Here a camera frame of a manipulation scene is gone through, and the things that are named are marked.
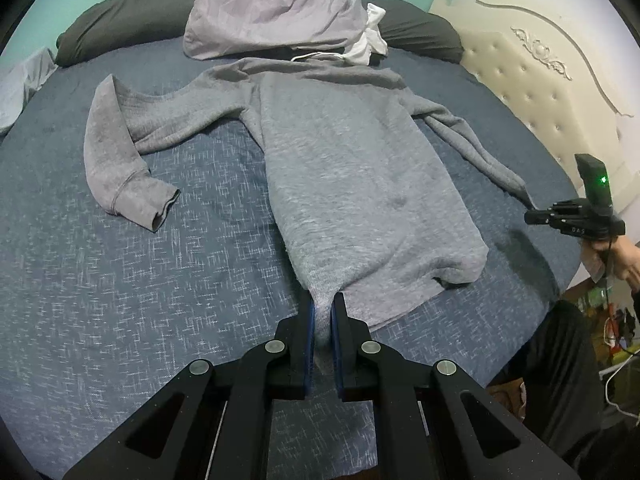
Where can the light lilac-grey garment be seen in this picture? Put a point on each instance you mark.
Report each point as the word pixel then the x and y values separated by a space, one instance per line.
pixel 217 28

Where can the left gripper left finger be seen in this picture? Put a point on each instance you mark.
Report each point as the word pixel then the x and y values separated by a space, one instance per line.
pixel 211 421

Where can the long dark grey pillow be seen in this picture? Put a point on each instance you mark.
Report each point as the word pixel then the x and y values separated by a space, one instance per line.
pixel 113 24

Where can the grey hoodie with drawstring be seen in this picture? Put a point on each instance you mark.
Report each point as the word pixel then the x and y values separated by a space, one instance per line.
pixel 330 57

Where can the person's right hand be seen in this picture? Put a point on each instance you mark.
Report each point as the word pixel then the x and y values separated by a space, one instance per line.
pixel 622 254

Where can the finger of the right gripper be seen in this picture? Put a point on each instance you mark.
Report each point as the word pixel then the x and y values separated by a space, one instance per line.
pixel 542 215

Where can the white garment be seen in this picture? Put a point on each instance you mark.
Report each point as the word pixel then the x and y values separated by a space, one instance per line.
pixel 370 43

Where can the grey sweatshirt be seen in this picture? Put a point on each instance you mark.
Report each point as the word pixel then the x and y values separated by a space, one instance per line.
pixel 363 203

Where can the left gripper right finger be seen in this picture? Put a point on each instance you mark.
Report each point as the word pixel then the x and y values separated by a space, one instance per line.
pixel 433 421

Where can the cream tufted headboard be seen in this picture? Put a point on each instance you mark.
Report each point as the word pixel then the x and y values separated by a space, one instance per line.
pixel 550 78

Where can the light grey blanket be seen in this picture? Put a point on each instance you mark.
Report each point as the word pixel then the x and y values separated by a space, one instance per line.
pixel 21 82

